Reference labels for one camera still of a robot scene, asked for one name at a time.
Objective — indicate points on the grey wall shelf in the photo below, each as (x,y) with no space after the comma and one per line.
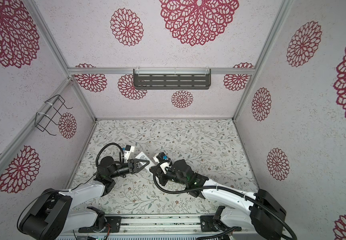
(172,79)

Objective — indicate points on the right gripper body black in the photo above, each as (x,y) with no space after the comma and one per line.
(172,176)

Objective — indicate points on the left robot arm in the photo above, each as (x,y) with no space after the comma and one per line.
(52,213)

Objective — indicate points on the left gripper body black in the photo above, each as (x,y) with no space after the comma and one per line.
(125,168)

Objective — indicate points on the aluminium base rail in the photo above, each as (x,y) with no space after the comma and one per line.
(144,227)

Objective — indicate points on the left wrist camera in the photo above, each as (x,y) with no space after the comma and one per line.
(128,151)

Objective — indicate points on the black wire wall rack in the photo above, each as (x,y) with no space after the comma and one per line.
(50,114)

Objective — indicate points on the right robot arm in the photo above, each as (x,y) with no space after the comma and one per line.
(258,211)

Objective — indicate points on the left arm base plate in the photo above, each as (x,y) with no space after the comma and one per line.
(110,224)

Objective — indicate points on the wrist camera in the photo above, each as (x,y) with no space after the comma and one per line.
(128,151)
(164,159)

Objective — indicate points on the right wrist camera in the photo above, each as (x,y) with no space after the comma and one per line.
(164,159)

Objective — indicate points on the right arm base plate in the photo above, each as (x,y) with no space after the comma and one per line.
(209,224)

